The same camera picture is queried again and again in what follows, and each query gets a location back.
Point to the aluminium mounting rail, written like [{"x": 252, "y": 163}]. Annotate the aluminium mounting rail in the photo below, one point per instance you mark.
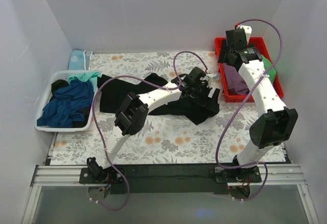
[{"x": 278, "y": 174}]

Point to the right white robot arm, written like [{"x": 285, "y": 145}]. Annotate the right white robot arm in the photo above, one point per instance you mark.
[{"x": 275, "y": 122}]

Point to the floral table mat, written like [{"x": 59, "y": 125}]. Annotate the floral table mat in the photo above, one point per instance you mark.
[{"x": 163, "y": 139}]

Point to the blue t-shirt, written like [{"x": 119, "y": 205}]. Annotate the blue t-shirt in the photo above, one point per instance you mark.
[{"x": 70, "y": 108}]

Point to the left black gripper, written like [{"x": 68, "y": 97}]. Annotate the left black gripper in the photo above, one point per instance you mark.
[{"x": 208, "y": 92}]

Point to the purple t-shirt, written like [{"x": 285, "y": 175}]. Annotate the purple t-shirt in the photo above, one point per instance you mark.
[{"x": 235, "y": 83}]

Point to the green t-shirt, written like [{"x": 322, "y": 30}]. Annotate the green t-shirt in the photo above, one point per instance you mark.
[{"x": 272, "y": 72}]

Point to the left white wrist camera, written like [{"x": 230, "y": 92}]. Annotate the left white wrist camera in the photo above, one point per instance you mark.
[{"x": 211, "y": 77}]

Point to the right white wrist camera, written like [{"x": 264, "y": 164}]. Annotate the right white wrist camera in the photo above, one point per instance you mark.
[{"x": 247, "y": 29}]

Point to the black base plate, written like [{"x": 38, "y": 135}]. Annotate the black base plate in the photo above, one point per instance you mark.
[{"x": 168, "y": 178}]

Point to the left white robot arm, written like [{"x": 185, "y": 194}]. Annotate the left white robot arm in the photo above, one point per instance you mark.
[{"x": 130, "y": 119}]

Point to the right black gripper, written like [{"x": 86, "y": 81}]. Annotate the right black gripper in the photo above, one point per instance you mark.
[{"x": 226, "y": 56}]

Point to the teal t-shirt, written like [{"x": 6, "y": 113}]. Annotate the teal t-shirt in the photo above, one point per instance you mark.
[{"x": 92, "y": 77}]

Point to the blue polka dot cloth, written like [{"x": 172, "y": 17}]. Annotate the blue polka dot cloth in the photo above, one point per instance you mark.
[{"x": 80, "y": 60}]

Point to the black t-shirt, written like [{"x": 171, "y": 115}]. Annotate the black t-shirt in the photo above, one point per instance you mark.
[{"x": 114, "y": 93}]

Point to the white laundry basket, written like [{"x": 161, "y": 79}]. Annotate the white laundry basket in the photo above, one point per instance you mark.
[{"x": 64, "y": 75}]

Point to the red plastic bin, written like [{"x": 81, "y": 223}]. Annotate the red plastic bin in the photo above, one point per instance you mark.
[{"x": 260, "y": 44}]

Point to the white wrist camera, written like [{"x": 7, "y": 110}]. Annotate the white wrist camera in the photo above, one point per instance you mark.
[
  {"x": 247, "y": 29},
  {"x": 211, "y": 77}
]

